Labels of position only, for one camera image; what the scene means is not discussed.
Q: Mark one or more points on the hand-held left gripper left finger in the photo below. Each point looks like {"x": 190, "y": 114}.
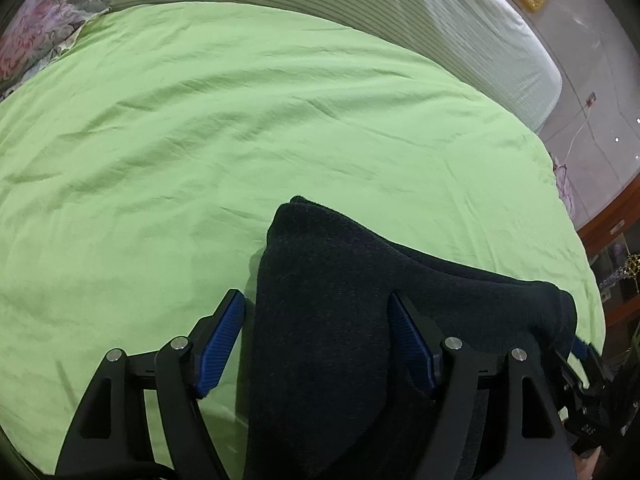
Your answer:
{"x": 220, "y": 345}

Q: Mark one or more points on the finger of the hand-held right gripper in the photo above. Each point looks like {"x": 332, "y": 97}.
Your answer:
{"x": 582, "y": 349}

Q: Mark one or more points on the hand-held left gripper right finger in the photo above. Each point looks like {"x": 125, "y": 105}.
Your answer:
{"x": 412, "y": 340}

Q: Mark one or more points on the black pants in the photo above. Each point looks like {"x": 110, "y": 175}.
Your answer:
{"x": 340, "y": 310}

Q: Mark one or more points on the wooden cabinet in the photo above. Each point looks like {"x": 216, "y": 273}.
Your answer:
{"x": 615, "y": 270}

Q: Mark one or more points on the floral cloth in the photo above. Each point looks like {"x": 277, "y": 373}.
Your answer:
{"x": 565, "y": 190}

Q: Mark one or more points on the green bedsheet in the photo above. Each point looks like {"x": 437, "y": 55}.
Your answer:
{"x": 250, "y": 135}

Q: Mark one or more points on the striped padded headboard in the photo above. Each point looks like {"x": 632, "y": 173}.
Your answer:
{"x": 450, "y": 25}

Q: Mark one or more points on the pink floral pillow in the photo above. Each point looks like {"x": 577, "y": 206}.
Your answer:
{"x": 35, "y": 30}

